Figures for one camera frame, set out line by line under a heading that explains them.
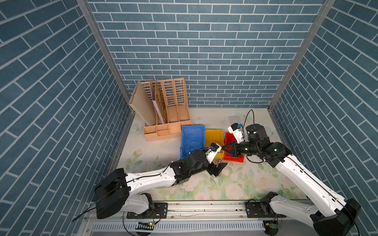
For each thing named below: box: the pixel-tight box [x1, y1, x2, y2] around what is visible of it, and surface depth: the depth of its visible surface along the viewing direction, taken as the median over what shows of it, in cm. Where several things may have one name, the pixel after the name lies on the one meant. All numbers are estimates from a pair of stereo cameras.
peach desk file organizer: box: [141, 77, 193, 142], surface depth 104 cm
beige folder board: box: [128, 80, 157, 127], surface depth 102 cm
